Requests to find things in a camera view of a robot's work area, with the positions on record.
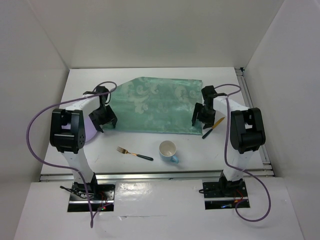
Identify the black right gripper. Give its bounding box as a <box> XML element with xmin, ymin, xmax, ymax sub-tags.
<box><xmin>191</xmin><ymin>102</ymin><xmax>217</xmax><ymax>129</ymax></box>

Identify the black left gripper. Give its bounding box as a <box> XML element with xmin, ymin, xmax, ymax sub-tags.
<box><xmin>88</xmin><ymin>104</ymin><xmax>117</xmax><ymax>132</ymax></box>

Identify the green satin placemat cloth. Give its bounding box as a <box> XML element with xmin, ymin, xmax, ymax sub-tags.
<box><xmin>107</xmin><ymin>76</ymin><xmax>203</xmax><ymax>135</ymax></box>

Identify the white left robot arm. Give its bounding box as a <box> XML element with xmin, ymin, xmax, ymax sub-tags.
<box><xmin>50</xmin><ymin>85</ymin><xmax>118</xmax><ymax>200</ymax></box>

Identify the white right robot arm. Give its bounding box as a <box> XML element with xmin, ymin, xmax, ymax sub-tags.
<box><xmin>191</xmin><ymin>85</ymin><xmax>266</xmax><ymax>198</ymax></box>

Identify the purple plate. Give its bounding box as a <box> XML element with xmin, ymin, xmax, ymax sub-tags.
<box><xmin>84</xmin><ymin>116</ymin><xmax>97</xmax><ymax>144</ymax></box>

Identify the light blue mug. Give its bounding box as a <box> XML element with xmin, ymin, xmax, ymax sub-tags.
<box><xmin>158</xmin><ymin>140</ymin><xmax>179</xmax><ymax>164</ymax></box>

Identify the gold knife green handle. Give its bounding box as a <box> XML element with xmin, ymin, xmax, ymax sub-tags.
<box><xmin>202</xmin><ymin>117</ymin><xmax>225</xmax><ymax>139</ymax></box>

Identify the gold fork green handle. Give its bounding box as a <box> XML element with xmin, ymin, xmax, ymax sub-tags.
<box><xmin>116</xmin><ymin>146</ymin><xmax>154</xmax><ymax>161</ymax></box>

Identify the aluminium right rail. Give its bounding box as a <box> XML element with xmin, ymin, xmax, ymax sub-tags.
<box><xmin>234</xmin><ymin>68</ymin><xmax>273</xmax><ymax>171</ymax></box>

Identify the aluminium rail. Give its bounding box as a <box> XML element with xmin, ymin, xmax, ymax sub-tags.
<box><xmin>234</xmin><ymin>68</ymin><xmax>273</xmax><ymax>171</ymax></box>
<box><xmin>39</xmin><ymin>169</ymin><xmax>275</xmax><ymax>182</ymax></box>

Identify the aluminium front rail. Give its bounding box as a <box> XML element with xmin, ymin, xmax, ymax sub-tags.
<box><xmin>39</xmin><ymin>169</ymin><xmax>275</xmax><ymax>182</ymax></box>

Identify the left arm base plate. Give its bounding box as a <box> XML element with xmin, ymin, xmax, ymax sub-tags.
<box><xmin>60</xmin><ymin>184</ymin><xmax>116</xmax><ymax>213</ymax></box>

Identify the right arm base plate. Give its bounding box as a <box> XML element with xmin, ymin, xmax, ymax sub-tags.
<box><xmin>198</xmin><ymin>181</ymin><xmax>250</xmax><ymax>210</ymax></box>

